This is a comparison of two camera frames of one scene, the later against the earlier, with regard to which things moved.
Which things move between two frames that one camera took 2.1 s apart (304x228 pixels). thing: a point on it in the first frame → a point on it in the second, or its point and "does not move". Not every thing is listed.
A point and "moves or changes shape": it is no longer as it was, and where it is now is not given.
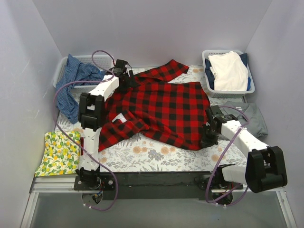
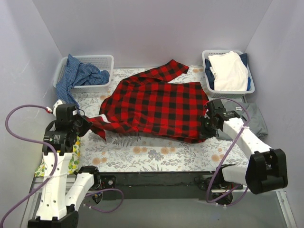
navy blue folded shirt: (210, 76) does not move
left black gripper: (129, 79) → (83, 124)
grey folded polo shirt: (257, 125) does not move
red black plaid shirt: (175, 113) moves or changes shape
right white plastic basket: (214, 94) does not move
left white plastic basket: (102, 62) does not move
